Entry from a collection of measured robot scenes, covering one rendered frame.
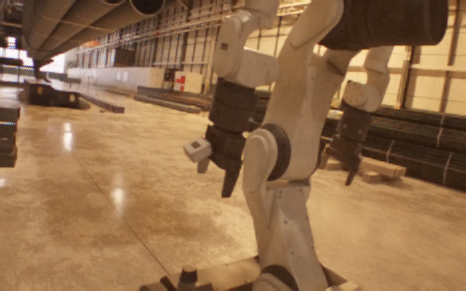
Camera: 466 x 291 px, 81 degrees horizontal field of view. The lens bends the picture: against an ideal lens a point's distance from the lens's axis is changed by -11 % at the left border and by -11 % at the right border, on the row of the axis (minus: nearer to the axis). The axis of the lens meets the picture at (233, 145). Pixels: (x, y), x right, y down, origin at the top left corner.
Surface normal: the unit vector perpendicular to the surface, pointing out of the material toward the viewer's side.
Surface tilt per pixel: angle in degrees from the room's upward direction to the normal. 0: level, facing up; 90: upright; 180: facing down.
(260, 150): 90
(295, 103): 90
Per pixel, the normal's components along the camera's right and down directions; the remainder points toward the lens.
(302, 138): 0.58, 0.15
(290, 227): 0.57, -0.31
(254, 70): 0.54, 0.39
